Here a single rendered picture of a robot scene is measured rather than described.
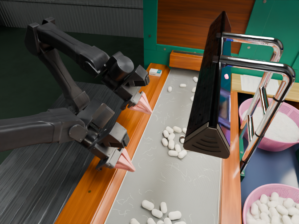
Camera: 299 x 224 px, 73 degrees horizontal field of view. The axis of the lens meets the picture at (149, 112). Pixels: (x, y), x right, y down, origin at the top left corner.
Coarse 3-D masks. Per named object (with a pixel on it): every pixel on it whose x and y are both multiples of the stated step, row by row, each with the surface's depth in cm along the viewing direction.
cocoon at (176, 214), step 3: (171, 213) 56; (174, 213) 56; (177, 213) 56; (180, 213) 56; (168, 216) 56; (171, 216) 55; (174, 216) 55; (177, 216) 55; (180, 216) 56; (171, 219) 55; (174, 219) 56
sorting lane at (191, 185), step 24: (168, 96) 98; (168, 120) 85; (144, 144) 76; (168, 144) 76; (144, 168) 68; (168, 168) 68; (192, 168) 68; (216, 168) 68; (120, 192) 62; (144, 192) 62; (168, 192) 62; (192, 192) 62; (216, 192) 62; (120, 216) 57; (144, 216) 57; (192, 216) 57; (216, 216) 57
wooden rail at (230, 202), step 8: (232, 96) 94; (232, 104) 89; (232, 112) 85; (232, 120) 82; (232, 128) 79; (232, 136) 76; (232, 144) 73; (232, 152) 70; (224, 160) 68; (232, 160) 68; (224, 168) 66; (232, 168) 66; (224, 176) 64; (232, 176) 64; (224, 184) 62; (232, 184) 62; (240, 184) 62; (224, 192) 60; (232, 192) 60; (240, 192) 60; (224, 200) 58; (232, 200) 58; (240, 200) 58; (224, 208) 56; (232, 208) 56; (240, 208) 56; (224, 216) 55; (232, 216) 55; (240, 216) 55
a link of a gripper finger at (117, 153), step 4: (120, 148) 59; (124, 148) 58; (116, 152) 56; (120, 152) 57; (124, 152) 58; (112, 156) 55; (116, 156) 55; (124, 156) 58; (128, 156) 59; (112, 160) 54; (116, 160) 55; (128, 160) 59; (112, 164) 54; (132, 164) 60
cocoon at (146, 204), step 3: (144, 201) 58; (147, 201) 58; (144, 204) 58; (147, 204) 58; (150, 204) 58; (153, 204) 58; (144, 207) 58; (147, 207) 57; (150, 207) 57; (153, 207) 58
